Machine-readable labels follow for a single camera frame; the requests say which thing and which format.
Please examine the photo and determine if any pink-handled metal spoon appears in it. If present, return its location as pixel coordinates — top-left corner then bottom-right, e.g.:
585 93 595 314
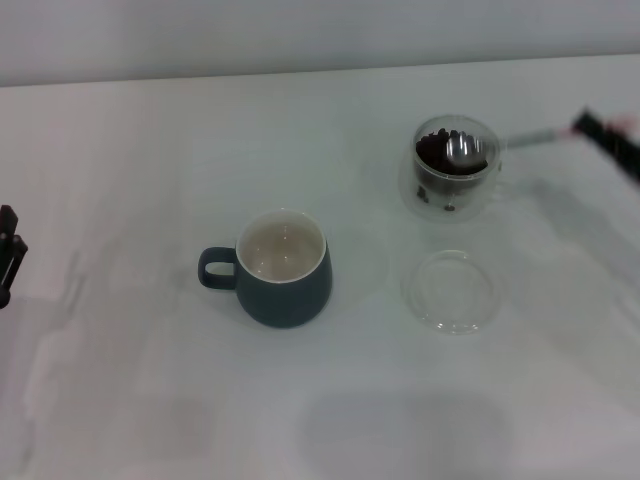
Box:
443 115 639 170

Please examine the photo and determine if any clear glass saucer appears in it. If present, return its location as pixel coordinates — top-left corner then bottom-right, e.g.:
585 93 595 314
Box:
401 248 503 337

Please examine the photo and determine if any dark blue ceramic mug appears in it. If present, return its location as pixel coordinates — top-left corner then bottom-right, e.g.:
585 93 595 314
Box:
197 209 333 330

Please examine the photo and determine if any clear double-walled glass cup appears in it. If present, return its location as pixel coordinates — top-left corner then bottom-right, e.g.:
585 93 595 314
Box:
398 114 517 220

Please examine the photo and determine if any pile of coffee beans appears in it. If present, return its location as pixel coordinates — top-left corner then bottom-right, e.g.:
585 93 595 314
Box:
414 128 489 176

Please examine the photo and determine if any white tablecloth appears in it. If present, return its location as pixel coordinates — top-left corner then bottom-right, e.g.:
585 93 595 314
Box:
0 58 640 480

